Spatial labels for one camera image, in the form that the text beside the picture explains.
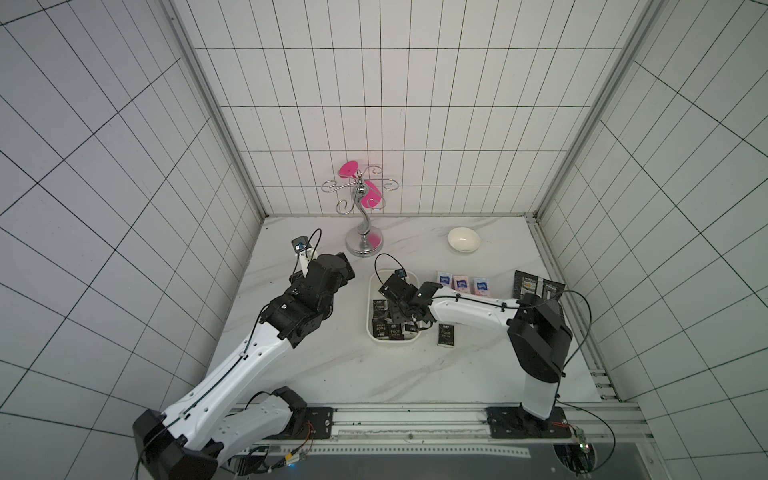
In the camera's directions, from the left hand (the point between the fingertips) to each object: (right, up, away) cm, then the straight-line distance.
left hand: (325, 267), depth 75 cm
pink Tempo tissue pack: (+35, -6, +23) cm, 42 cm away
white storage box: (+14, -19, +13) cm, 27 cm away
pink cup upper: (+3, +30, +19) cm, 36 cm away
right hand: (+18, -16, +14) cm, 27 cm away
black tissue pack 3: (+19, -20, +11) cm, 30 cm away
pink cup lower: (+11, +21, +15) cm, 28 cm away
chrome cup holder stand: (+7, +7, +35) cm, 36 cm away
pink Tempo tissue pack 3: (+47, -8, +21) cm, 52 cm away
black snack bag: (+63, -8, +24) cm, 68 cm away
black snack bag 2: (+71, -10, +22) cm, 75 cm away
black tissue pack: (+33, -21, +11) cm, 41 cm away
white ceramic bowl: (+44, +7, +32) cm, 55 cm away
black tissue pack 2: (+14, -14, +15) cm, 25 cm away
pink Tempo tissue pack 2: (+41, -8, +22) cm, 47 cm away
